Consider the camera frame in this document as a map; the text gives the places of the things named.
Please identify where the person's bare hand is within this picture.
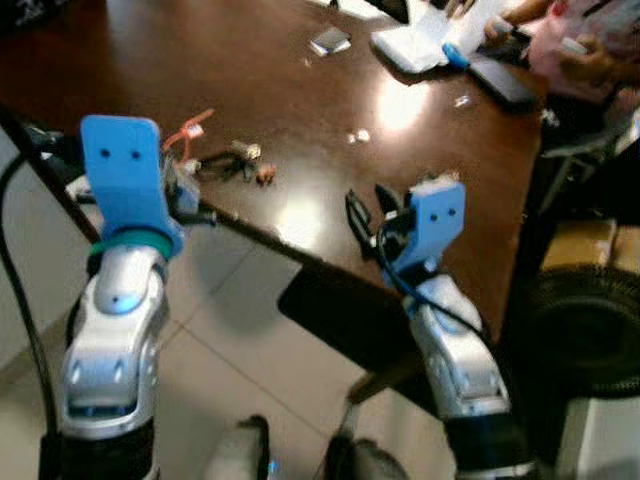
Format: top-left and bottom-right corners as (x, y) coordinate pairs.
(562, 44), (618, 89)
(484, 12), (522, 44)

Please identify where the orange ribbon key tag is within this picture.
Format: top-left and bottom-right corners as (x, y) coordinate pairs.
(162, 107), (216, 161)

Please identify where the green wrist tape band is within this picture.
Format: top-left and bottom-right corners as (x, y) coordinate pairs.
(87, 227), (177, 265)

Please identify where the black stool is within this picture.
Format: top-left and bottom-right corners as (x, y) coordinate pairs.
(277, 262), (433, 433)

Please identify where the dark brown wooden table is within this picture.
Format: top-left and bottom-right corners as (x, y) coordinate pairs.
(0, 0), (563, 343)

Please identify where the black office chair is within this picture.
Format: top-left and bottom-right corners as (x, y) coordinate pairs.
(538, 98), (640, 226)

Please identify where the white flat box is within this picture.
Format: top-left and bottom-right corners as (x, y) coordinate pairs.
(371, 18), (453, 75)

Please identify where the small blue object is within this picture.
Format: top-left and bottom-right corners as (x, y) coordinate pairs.
(444, 44), (472, 70)

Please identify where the black smartphone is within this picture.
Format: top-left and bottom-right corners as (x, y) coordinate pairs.
(468, 54), (542, 111)

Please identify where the silver square case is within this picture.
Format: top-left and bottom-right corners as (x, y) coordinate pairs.
(309, 27), (353, 57)

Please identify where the brown cardboard box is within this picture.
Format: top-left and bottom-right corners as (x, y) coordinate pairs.
(540, 218), (640, 273)

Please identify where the white paper sheet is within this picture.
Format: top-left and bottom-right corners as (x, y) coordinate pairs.
(415, 0), (509, 53)

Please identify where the person in pink top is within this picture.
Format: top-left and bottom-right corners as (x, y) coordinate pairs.
(482, 0), (640, 103)

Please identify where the robot right leg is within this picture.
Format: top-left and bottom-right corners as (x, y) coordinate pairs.
(323, 434), (403, 480)

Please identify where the robot leg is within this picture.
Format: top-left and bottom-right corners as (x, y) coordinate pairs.
(323, 434), (403, 480)
(203, 414), (272, 480)

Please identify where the robot left leg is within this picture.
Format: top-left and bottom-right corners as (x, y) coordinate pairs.
(203, 414), (272, 480)

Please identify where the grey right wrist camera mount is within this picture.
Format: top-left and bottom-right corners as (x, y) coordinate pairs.
(385, 174), (469, 278)

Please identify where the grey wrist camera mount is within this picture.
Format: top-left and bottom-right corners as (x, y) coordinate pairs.
(79, 114), (188, 257)
(385, 174), (469, 278)

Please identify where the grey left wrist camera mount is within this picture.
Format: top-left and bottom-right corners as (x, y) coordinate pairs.
(79, 114), (188, 257)

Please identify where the key bunch with black strap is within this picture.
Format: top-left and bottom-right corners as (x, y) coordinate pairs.
(193, 139), (279, 189)

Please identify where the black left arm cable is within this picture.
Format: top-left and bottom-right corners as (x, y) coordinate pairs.
(0, 110), (63, 480)

